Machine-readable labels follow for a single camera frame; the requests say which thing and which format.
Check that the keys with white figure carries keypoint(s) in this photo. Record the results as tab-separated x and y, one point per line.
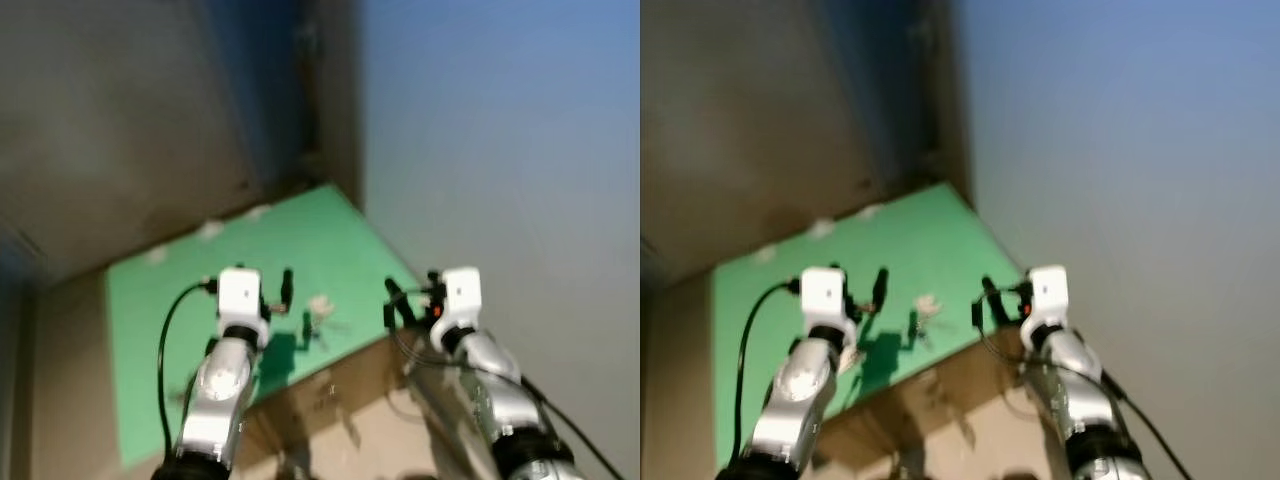
320	305
926	305

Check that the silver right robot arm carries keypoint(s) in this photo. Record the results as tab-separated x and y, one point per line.
1085	400
490	390

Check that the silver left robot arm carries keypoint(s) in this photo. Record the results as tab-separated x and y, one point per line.
220	385
800	385

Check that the green cover sheet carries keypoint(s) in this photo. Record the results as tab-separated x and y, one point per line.
940	240
330	240

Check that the white tape piece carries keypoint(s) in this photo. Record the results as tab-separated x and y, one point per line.
258	212
822	229
766	255
870	211
210	229
155	255

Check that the brown cardboard box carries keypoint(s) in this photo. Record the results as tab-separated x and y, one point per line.
70	400
680	400

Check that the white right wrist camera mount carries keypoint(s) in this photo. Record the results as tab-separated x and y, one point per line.
462	290
1048	290

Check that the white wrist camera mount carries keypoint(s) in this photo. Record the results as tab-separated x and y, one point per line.
240	292
1048	290
826	292
462	290

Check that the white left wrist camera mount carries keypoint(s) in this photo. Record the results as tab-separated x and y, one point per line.
826	292
240	292

